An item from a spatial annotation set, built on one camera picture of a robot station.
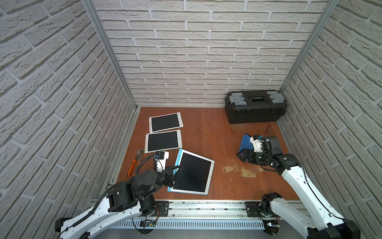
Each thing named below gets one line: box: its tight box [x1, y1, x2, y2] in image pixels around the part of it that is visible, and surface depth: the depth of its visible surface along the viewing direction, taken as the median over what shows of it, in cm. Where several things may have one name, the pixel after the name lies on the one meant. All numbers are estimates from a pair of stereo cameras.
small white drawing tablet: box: [148, 112, 184, 134], surface depth 113 cm
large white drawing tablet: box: [144, 129, 183, 154], surface depth 102 cm
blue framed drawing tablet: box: [167, 148, 215, 196], surface depth 77 cm
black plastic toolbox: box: [224, 90, 288, 124], surface depth 102 cm
